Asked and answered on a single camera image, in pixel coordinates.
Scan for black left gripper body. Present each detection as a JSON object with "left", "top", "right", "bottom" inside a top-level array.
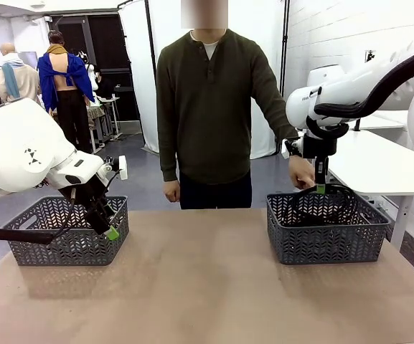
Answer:
[{"left": 60, "top": 178, "right": 104, "bottom": 219}]

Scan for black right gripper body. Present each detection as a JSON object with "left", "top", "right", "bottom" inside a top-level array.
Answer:
[{"left": 301, "top": 133, "right": 339, "bottom": 161}]

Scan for person's left forearm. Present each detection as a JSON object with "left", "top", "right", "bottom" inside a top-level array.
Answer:
[{"left": 260, "top": 89, "right": 301, "bottom": 157}]

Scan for person's right forearm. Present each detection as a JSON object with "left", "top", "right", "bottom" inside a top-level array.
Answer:
[{"left": 156, "top": 118, "right": 182, "bottom": 183}]

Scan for person's left hand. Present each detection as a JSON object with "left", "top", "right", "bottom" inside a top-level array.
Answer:
[{"left": 288, "top": 156, "right": 317, "bottom": 191}]

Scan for person's right hand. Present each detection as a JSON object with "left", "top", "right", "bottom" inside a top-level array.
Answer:
[{"left": 163, "top": 178, "right": 182, "bottom": 204}]

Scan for grey plastic lattice basket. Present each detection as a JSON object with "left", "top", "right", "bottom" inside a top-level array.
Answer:
[
  {"left": 0, "top": 195, "right": 130, "bottom": 267},
  {"left": 265, "top": 190, "right": 392, "bottom": 265}
]

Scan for white side table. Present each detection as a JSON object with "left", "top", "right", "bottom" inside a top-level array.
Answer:
[{"left": 326, "top": 109, "right": 414, "bottom": 252}]

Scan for small background work table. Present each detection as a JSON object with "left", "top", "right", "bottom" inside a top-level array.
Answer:
[{"left": 88, "top": 95, "right": 123, "bottom": 151}]

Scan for black light stand pole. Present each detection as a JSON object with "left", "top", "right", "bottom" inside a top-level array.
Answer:
[
  {"left": 116, "top": 0, "right": 159, "bottom": 90},
  {"left": 279, "top": 0, "right": 291, "bottom": 89}
]

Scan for person in olive sweater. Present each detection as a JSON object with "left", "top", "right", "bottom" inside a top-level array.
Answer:
[{"left": 155, "top": 0, "right": 299, "bottom": 211}]

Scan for white mannequin torso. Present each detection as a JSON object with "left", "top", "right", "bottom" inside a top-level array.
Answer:
[{"left": 79, "top": 49, "right": 102, "bottom": 105}]

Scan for mannequin with blue garment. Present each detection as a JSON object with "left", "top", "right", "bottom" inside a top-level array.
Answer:
[{"left": 37, "top": 30, "right": 96, "bottom": 153}]

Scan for mannequin with beige sweater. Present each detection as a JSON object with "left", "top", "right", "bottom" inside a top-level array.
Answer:
[{"left": 0, "top": 42, "right": 42, "bottom": 105}]

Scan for white backdrop panel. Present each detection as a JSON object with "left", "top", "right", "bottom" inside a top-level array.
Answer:
[{"left": 117, "top": 0, "right": 288, "bottom": 161}]

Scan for black room divider panels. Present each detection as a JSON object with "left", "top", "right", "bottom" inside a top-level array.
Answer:
[{"left": 50, "top": 14, "right": 141, "bottom": 123}]

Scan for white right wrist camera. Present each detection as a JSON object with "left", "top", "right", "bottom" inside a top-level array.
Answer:
[{"left": 281, "top": 138, "right": 303, "bottom": 161}]

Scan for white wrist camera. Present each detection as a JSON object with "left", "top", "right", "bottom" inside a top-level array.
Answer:
[
  {"left": 102, "top": 154, "right": 128, "bottom": 181},
  {"left": 281, "top": 138, "right": 303, "bottom": 161}
]

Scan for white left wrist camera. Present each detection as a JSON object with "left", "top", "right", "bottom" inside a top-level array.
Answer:
[{"left": 102, "top": 154, "right": 128, "bottom": 181}]

